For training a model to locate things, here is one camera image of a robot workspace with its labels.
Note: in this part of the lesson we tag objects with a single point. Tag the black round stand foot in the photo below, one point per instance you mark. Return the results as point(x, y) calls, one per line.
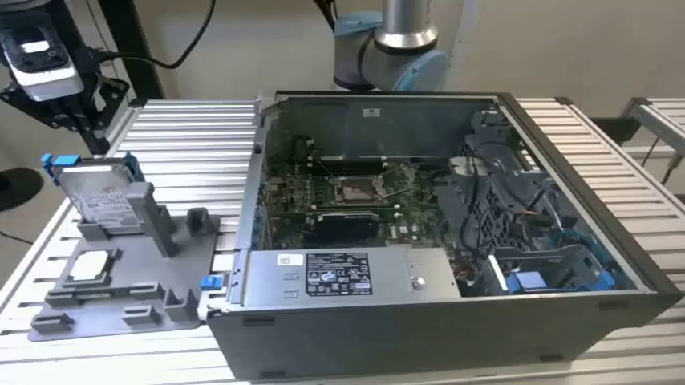
point(19, 188)

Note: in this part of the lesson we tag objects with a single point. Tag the blue drive bay tab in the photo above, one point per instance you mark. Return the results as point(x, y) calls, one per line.
point(525, 281)

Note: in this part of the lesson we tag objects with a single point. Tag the black RAM slots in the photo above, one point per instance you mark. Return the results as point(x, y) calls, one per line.
point(348, 163)

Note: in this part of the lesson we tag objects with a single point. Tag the grey parts rack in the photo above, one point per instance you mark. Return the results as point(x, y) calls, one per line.
point(134, 256)

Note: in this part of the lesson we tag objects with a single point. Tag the grey disk bay cage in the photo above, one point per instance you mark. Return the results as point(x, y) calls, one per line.
point(497, 224)

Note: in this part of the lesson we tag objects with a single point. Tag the blue case latch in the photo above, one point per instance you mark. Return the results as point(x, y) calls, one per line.
point(210, 282)

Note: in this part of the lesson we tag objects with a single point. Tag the aluminium slat side table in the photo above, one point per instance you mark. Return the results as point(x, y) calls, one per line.
point(662, 116)

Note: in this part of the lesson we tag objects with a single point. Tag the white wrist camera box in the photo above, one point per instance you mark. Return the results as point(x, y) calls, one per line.
point(46, 76)

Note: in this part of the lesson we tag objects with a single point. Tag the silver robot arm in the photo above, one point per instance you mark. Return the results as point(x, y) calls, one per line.
point(406, 24)

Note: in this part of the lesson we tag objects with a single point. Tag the silver power supply unit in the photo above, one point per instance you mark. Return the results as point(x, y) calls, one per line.
point(268, 276)

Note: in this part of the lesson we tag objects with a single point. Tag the black upright post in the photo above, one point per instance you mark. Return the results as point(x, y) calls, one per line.
point(141, 48)

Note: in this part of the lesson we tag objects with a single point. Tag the silver CPU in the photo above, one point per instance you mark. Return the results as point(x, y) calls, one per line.
point(90, 265)

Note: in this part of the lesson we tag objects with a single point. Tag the black heatsink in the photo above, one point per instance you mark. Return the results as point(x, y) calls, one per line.
point(345, 226)

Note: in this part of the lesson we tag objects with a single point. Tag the black open PC case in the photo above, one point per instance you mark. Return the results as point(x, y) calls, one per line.
point(374, 341)

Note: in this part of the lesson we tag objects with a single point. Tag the green motherboard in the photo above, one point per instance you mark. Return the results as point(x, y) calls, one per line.
point(423, 224)

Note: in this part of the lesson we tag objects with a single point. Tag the CPU socket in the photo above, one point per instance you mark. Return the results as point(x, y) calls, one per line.
point(357, 189)

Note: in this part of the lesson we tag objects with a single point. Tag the hard disk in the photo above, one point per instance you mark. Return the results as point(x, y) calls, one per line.
point(99, 188)

